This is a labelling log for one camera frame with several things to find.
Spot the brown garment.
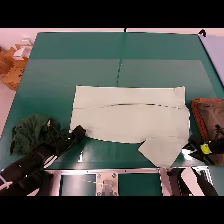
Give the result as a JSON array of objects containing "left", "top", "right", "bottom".
[{"left": 196, "top": 101, "right": 224, "bottom": 141}]

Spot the white T-shirt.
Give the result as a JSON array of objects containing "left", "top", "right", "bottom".
[{"left": 69, "top": 84, "right": 192, "bottom": 168}]

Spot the orange garment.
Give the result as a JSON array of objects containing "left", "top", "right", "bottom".
[{"left": 190, "top": 97, "right": 224, "bottom": 141}]

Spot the silver frame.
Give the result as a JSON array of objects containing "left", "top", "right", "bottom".
[{"left": 42, "top": 166, "right": 214, "bottom": 197}]

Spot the black cable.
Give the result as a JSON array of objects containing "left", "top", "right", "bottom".
[{"left": 197, "top": 28, "right": 208, "bottom": 38}]

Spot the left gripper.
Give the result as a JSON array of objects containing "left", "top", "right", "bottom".
[{"left": 69, "top": 124, "right": 88, "bottom": 144}]

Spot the dark green garment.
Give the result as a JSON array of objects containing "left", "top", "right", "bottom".
[{"left": 9, "top": 113, "right": 63, "bottom": 156}]

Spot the brown cardboard box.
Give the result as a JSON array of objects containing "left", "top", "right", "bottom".
[{"left": 0, "top": 46, "right": 32, "bottom": 92}]

